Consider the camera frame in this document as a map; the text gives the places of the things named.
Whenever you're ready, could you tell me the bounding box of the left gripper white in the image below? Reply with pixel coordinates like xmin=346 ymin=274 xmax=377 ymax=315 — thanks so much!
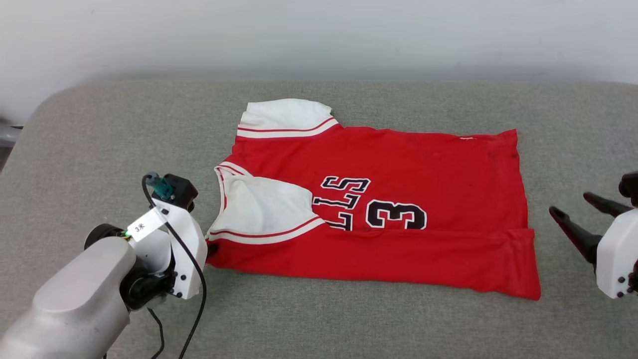
xmin=149 ymin=198 xmax=219 ymax=301

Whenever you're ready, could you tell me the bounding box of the grey fabric sofa cushion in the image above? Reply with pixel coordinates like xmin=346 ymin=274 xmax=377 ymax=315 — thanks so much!
xmin=0 ymin=80 xmax=638 ymax=359

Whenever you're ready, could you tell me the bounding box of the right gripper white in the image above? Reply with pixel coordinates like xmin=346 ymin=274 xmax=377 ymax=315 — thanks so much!
xmin=548 ymin=192 xmax=638 ymax=300

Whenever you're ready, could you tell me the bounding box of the red and white basketball jersey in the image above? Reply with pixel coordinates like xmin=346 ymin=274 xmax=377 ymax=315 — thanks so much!
xmin=205 ymin=98 xmax=542 ymax=301

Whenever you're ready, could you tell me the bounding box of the grey metal frame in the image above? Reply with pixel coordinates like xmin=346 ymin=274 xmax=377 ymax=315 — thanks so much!
xmin=0 ymin=117 xmax=24 ymax=170

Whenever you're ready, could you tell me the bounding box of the thin black cable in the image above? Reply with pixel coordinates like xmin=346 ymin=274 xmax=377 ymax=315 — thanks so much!
xmin=142 ymin=172 xmax=208 ymax=359
xmin=147 ymin=307 xmax=165 ymax=359

